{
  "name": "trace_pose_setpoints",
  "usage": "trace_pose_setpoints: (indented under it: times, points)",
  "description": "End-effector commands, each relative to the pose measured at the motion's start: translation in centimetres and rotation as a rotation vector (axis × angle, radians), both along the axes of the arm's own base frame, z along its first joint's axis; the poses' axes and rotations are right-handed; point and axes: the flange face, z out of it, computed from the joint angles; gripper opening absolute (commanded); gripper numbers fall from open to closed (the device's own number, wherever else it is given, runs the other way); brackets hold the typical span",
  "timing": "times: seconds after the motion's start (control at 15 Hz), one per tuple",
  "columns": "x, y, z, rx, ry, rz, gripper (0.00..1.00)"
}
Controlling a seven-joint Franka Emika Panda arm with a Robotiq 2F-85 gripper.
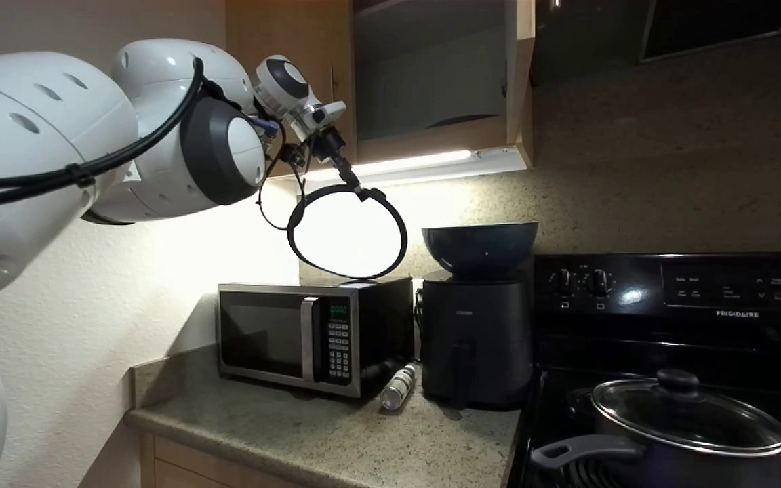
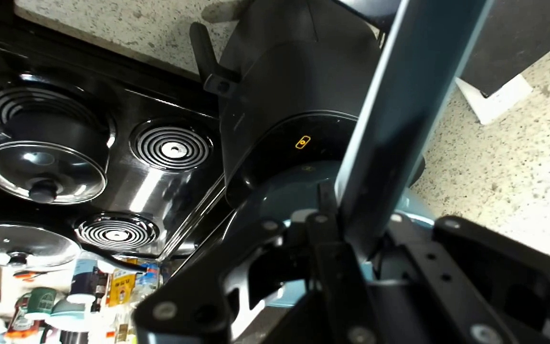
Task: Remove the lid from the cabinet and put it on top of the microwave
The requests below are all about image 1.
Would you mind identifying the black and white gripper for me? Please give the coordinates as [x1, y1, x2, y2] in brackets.
[282, 92, 365, 194]

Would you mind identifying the under-cabinet light strip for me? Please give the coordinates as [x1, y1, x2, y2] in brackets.
[303, 145, 531, 194]

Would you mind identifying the stainless steel microwave oven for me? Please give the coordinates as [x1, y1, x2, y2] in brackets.
[215, 273, 415, 401]

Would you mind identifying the glass pot lid black knob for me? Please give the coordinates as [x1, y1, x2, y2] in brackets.
[589, 366, 781, 457]

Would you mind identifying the blue bowl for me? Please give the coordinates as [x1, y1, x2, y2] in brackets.
[419, 218, 540, 281]

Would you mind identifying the black air fryer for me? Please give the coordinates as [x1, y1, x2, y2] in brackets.
[418, 271, 537, 411]

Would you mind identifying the small white bottle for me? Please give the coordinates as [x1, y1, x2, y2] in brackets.
[377, 359, 419, 415]

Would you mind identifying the black electric stove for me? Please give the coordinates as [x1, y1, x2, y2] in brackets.
[508, 250, 781, 488]

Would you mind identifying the dark range hood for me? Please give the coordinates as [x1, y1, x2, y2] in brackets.
[638, 0, 781, 65]

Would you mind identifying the wooden wall cabinet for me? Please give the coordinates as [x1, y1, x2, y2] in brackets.
[226, 0, 537, 185]

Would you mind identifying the black pot with grey handle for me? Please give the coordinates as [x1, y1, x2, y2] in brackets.
[529, 395, 781, 488]

